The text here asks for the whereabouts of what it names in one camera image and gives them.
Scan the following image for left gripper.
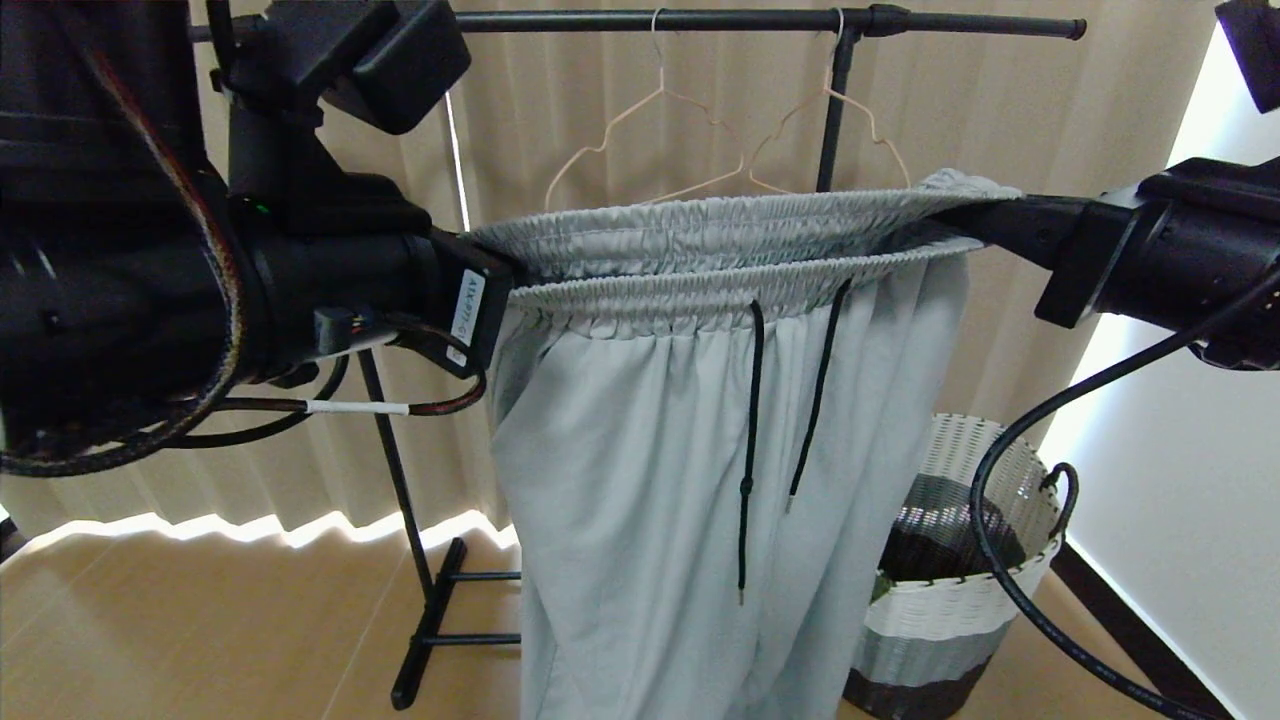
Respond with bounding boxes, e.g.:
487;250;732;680
250;230;516;379

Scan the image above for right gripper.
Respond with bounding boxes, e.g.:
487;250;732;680
1035;158;1280;369

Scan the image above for pale grey shorts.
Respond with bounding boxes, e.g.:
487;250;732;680
465;168;1026;720

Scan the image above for pink clothes hanger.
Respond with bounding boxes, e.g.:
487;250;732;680
745;8;913;196
545;8;746;213

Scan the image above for white laundry basket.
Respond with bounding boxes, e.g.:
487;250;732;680
843;412;1081;720

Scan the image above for black clothes rack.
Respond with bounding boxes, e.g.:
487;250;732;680
190;5;1088;711

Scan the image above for beige curtain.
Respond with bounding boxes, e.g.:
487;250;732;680
0;0;1221;551

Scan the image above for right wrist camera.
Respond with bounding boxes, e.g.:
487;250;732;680
1215;0;1280;113

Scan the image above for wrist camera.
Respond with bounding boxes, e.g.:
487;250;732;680
1215;0;1280;113
228;0;472;201

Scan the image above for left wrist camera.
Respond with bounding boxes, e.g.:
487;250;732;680
228;0;472;201

